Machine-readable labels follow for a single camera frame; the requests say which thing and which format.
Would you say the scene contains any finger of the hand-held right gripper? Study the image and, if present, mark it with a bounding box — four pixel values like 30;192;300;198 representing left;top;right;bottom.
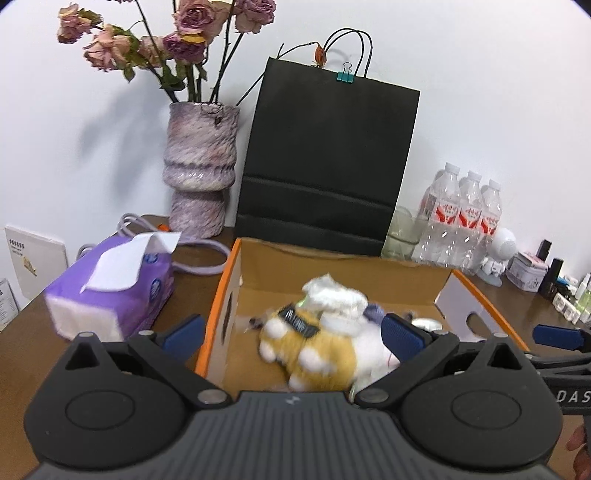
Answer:
532;324;591;353
524;351;591;371

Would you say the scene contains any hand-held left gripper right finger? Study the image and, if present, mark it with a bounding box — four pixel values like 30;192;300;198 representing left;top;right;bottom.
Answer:
356;313;541;409

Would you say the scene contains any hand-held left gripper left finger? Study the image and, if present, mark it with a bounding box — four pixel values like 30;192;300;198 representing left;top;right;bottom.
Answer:
48;315;232;409

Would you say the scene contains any yellow and white plush toy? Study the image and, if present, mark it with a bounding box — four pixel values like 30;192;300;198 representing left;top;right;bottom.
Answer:
257;273;402;394

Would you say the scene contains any cardboard box with orange edges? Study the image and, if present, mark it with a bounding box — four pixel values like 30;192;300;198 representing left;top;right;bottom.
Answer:
195;237;532;394

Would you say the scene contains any person's right hand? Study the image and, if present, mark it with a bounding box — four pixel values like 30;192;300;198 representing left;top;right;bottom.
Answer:
565;422;588;454

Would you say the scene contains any tall black bottle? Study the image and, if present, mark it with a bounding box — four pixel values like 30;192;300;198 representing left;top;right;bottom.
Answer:
549;257;565;299

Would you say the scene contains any small patterned tin box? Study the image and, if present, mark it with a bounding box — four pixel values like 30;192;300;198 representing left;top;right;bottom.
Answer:
505;251;550;293

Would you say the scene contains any purple tissue pack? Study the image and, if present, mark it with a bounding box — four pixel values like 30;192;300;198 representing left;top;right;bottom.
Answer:
45;231;182;342

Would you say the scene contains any clear glass cup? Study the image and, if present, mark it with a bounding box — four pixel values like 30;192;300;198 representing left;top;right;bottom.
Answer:
381;206;431;262

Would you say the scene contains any white robot figure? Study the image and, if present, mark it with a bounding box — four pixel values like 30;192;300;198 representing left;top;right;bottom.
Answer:
477;228;518;285

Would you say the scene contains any clear water bottle red label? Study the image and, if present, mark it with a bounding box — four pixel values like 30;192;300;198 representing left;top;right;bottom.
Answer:
417;162;461;267
475;180;503;274
455;171;484;271

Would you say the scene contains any white card with yellow print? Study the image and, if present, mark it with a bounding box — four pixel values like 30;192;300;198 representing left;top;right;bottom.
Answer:
4;225;69;302

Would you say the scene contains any purple mottled vase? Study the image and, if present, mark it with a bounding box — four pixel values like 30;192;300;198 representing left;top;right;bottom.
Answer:
163;102;241;240

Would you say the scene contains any striped white card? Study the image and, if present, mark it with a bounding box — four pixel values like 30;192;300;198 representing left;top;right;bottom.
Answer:
0;277;20;326

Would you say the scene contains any black paper bag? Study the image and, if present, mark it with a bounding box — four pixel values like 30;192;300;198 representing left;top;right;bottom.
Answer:
235;28;421;260

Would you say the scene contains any dried branch with orange bud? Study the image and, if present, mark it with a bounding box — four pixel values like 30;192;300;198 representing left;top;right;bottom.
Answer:
235;41;330;108

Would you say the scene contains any dried pink rose bouquet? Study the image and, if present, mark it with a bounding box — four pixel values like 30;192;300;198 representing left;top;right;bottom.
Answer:
56;0;278;105

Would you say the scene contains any lilac cable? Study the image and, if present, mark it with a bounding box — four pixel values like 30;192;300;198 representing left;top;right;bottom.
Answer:
76;212;232;277

